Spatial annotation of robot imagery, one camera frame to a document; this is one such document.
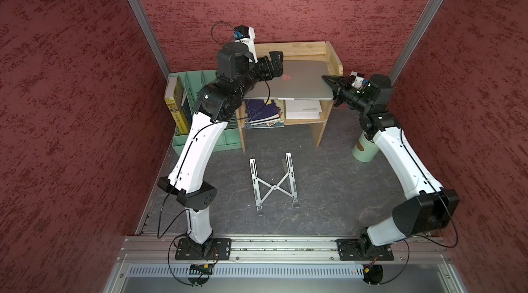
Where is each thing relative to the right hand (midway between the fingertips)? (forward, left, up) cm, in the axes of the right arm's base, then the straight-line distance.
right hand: (317, 80), depth 68 cm
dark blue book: (+4, +22, -20) cm, 29 cm away
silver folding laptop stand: (-20, +14, -38) cm, 45 cm away
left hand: (-2, +17, +9) cm, 19 cm away
